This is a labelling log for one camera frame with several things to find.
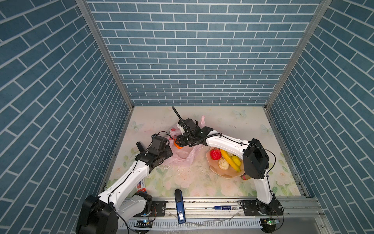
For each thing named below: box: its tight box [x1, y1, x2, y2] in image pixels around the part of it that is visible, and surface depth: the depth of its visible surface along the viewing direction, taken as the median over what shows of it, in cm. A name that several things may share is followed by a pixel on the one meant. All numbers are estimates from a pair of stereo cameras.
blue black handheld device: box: [174, 188, 187, 224], surface depth 73 cm
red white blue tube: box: [136, 178, 148, 194], surface depth 81 cm
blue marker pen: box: [212, 205, 244, 211], surface depth 75 cm
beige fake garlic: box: [218, 158, 230, 171], surface depth 86 cm
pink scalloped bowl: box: [205, 146, 245, 179], surface depth 87 cm
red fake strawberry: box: [209, 147, 222, 161], surface depth 87 cm
